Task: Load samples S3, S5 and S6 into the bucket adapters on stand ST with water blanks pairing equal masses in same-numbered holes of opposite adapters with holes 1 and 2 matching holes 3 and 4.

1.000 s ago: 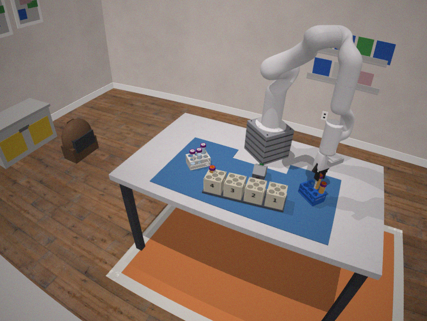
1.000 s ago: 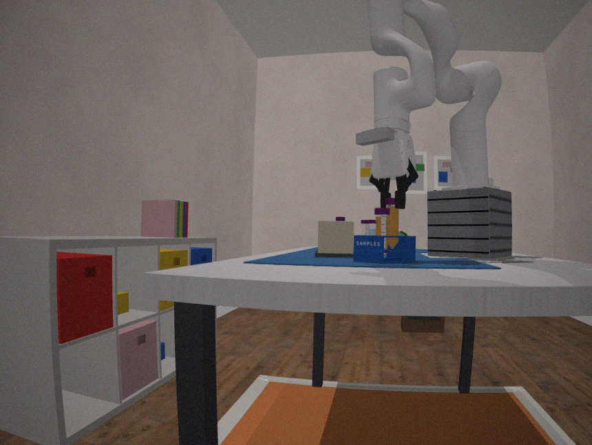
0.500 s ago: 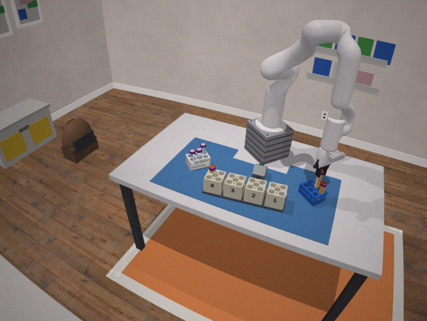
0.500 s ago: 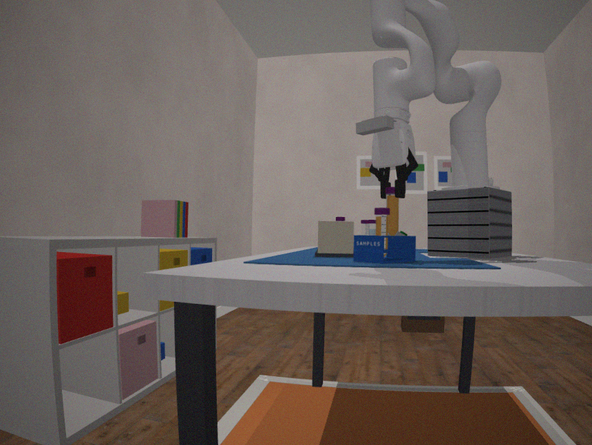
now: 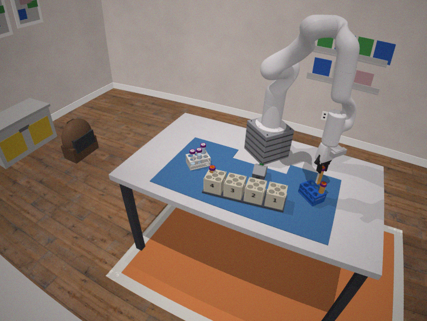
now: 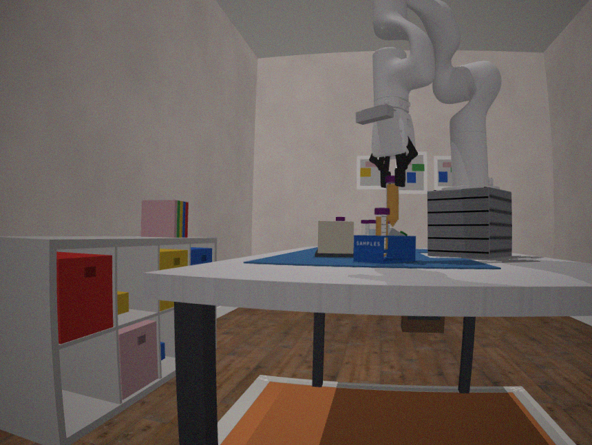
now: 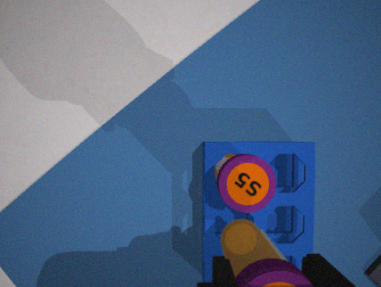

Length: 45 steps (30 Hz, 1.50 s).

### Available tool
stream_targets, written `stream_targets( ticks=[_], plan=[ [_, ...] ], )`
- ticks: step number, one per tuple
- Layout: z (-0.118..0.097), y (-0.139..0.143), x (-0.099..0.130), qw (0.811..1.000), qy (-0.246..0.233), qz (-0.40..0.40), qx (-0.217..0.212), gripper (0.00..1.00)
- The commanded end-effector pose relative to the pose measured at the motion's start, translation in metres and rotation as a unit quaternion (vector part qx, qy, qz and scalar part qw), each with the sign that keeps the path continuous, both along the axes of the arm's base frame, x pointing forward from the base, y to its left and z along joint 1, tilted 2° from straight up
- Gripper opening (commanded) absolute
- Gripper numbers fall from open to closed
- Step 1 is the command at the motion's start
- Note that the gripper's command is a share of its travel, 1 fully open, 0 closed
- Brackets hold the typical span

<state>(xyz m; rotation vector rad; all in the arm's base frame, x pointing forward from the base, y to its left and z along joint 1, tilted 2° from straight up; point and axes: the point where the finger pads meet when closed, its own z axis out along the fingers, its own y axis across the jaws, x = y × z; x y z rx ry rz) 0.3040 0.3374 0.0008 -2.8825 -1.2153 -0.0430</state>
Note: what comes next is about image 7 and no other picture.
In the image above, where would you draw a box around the blue flat mat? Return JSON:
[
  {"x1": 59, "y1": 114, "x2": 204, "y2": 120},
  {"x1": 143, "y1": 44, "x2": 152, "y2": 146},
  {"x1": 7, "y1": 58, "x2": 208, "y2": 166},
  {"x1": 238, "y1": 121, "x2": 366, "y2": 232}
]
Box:
[{"x1": 0, "y1": 0, "x2": 381, "y2": 287}]

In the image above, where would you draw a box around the blue tube rack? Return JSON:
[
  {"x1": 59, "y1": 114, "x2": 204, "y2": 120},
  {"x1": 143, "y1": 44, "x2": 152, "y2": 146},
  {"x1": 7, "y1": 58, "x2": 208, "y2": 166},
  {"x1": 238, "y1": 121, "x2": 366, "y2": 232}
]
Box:
[{"x1": 202, "y1": 142, "x2": 315, "y2": 283}]

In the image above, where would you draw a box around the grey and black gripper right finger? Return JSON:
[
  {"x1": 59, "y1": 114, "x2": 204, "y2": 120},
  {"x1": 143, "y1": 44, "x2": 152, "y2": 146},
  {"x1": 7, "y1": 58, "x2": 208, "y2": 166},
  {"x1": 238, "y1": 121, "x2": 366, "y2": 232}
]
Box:
[{"x1": 302, "y1": 253, "x2": 356, "y2": 287}]

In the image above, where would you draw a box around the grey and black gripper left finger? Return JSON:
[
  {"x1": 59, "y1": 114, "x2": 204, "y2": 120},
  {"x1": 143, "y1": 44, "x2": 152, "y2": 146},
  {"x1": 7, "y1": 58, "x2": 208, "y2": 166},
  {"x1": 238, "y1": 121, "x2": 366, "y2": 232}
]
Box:
[{"x1": 197, "y1": 256, "x2": 238, "y2": 287}]

